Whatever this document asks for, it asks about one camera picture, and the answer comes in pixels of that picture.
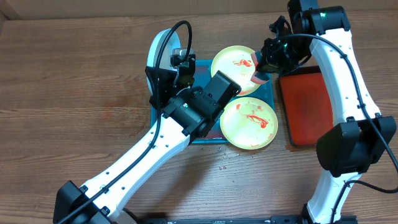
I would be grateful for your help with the yellow-green plate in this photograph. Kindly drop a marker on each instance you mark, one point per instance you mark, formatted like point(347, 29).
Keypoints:
point(249, 123)
point(236, 63)

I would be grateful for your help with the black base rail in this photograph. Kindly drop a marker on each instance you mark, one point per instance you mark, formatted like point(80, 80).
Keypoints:
point(276, 219)

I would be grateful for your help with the black tray red inside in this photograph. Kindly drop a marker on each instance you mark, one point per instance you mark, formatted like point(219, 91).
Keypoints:
point(307, 106)

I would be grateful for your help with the light blue plate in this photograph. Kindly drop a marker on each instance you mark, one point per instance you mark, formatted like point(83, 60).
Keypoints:
point(158, 53)

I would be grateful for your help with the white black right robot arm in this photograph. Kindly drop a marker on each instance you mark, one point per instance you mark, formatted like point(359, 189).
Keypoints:
point(360, 133)

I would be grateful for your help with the green pink sponge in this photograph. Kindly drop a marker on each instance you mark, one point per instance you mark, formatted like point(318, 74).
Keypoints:
point(258, 77)

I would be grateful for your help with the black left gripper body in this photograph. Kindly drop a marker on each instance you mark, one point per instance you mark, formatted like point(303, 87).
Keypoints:
point(165, 91)

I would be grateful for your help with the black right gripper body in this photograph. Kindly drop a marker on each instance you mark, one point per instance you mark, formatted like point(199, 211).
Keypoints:
point(285, 56)

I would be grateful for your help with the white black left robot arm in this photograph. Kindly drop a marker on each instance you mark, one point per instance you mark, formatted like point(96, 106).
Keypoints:
point(190, 115)

